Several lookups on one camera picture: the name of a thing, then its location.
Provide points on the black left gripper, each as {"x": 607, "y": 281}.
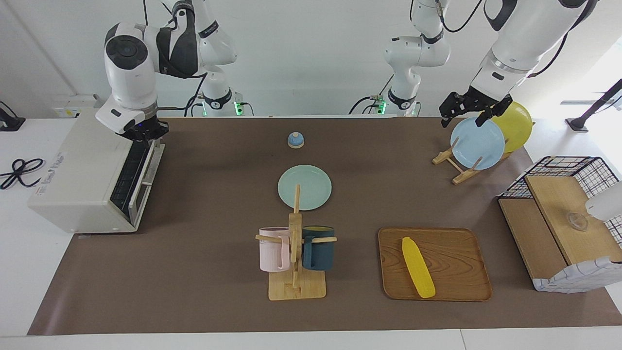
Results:
{"x": 478, "y": 101}

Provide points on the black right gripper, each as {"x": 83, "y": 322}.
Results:
{"x": 146, "y": 130}

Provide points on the yellow corn cob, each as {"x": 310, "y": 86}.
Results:
{"x": 418, "y": 267}

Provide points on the pale green plate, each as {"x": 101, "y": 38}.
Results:
{"x": 313, "y": 182}

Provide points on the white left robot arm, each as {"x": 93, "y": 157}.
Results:
{"x": 529, "y": 43}

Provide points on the white toaster oven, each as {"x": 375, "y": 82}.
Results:
{"x": 82, "y": 165}

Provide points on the light blue plate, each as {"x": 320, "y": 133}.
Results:
{"x": 478, "y": 146}

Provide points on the yellow plate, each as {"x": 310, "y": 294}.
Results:
{"x": 517, "y": 131}

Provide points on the wooden plate rack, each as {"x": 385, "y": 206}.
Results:
{"x": 461, "y": 175}

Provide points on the white socket box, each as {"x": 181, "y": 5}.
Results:
{"x": 73, "y": 104}

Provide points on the black stand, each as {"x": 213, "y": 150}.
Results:
{"x": 595, "y": 107}

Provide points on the brown wooden tray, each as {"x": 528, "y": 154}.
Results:
{"x": 457, "y": 265}

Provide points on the small blue bell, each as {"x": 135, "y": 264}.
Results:
{"x": 296, "y": 141}

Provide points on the small clear glass bowl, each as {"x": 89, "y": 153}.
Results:
{"x": 577, "y": 221}

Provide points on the white rounded casing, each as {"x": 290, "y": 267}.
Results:
{"x": 607, "y": 204}

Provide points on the pink mug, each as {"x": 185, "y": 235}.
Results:
{"x": 272, "y": 253}

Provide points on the brown table mat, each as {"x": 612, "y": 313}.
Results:
{"x": 218, "y": 301}

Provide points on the white checked cloth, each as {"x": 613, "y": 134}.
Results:
{"x": 573, "y": 279}

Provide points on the dark teal mug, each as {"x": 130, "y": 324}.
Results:
{"x": 320, "y": 253}

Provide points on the wooden mug tree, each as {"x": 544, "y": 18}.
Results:
{"x": 295, "y": 287}

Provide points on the black desk mount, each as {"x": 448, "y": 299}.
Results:
{"x": 9, "y": 124}

